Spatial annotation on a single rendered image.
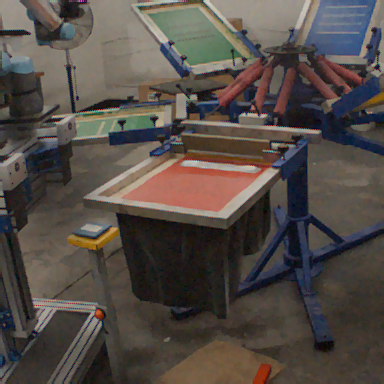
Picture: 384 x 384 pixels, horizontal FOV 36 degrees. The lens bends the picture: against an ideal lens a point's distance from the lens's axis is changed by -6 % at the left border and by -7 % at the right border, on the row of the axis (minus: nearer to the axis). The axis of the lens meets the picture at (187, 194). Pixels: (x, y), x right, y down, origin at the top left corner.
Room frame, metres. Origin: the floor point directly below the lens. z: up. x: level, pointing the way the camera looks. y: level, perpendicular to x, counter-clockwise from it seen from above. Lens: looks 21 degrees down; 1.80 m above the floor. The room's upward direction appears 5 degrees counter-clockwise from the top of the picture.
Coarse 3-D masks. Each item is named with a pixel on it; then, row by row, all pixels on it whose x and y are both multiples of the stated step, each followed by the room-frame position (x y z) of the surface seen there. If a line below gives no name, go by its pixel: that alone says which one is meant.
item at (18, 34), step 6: (6, 30) 1.63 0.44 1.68; (12, 30) 1.63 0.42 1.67; (18, 30) 1.62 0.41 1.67; (24, 30) 1.62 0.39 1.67; (12, 36) 1.63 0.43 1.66; (18, 36) 1.63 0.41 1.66; (6, 42) 1.64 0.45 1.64; (12, 42) 1.63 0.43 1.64; (18, 42) 1.63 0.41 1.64; (12, 48) 1.63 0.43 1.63; (18, 48) 1.63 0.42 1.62
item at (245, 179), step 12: (264, 168) 2.35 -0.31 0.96; (240, 180) 2.24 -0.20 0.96; (252, 180) 2.23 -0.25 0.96; (228, 192) 2.13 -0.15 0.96; (240, 192) 2.12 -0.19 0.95; (168, 204) 2.07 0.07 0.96; (180, 204) 2.06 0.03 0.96; (192, 204) 2.05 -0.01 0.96; (204, 204) 2.04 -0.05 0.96; (216, 204) 2.03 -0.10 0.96
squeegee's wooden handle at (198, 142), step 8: (184, 136) 2.57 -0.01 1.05; (192, 136) 2.55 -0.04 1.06; (200, 136) 2.53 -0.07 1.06; (208, 136) 2.52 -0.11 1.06; (216, 136) 2.50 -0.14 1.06; (224, 136) 2.49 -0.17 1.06; (184, 144) 2.57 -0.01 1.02; (192, 144) 2.55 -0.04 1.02; (200, 144) 2.53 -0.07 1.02; (208, 144) 2.51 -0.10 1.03; (216, 144) 2.49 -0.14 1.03; (224, 144) 2.47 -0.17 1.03; (232, 144) 2.46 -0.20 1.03; (240, 144) 2.44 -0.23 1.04; (248, 144) 2.42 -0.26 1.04; (256, 144) 2.40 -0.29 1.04; (264, 144) 2.38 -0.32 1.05; (224, 152) 2.48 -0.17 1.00; (232, 152) 2.46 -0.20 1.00; (240, 152) 2.44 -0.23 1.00; (248, 152) 2.42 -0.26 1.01; (256, 152) 2.40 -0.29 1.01
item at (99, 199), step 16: (272, 144) 2.55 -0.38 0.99; (288, 144) 2.53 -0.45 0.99; (160, 160) 2.52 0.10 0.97; (128, 176) 2.32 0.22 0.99; (272, 176) 2.16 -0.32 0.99; (96, 192) 2.17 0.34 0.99; (112, 192) 2.22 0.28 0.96; (256, 192) 2.03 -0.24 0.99; (96, 208) 2.09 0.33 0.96; (112, 208) 2.05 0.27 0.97; (128, 208) 2.02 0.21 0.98; (144, 208) 1.98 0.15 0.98; (160, 208) 1.96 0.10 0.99; (176, 208) 1.94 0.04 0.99; (192, 208) 1.93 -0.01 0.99; (240, 208) 1.91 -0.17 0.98; (208, 224) 1.86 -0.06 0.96; (224, 224) 1.83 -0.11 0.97
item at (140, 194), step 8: (192, 160) 2.54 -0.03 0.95; (200, 160) 2.53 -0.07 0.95; (208, 160) 2.51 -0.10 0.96; (216, 160) 2.50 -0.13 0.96; (224, 160) 2.50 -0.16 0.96; (168, 168) 2.46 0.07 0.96; (176, 168) 2.45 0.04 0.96; (184, 168) 2.44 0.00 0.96; (192, 168) 2.43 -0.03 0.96; (200, 168) 2.42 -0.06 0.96; (208, 168) 2.41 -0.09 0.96; (160, 176) 2.37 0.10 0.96; (144, 184) 2.30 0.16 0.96; (152, 184) 2.29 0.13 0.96; (136, 192) 2.22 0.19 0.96; (144, 192) 2.21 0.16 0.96; (152, 192) 2.20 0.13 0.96; (136, 200) 2.14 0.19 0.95; (144, 200) 2.13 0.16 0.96; (152, 200) 2.12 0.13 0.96; (160, 200) 2.12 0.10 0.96; (168, 200) 2.11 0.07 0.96
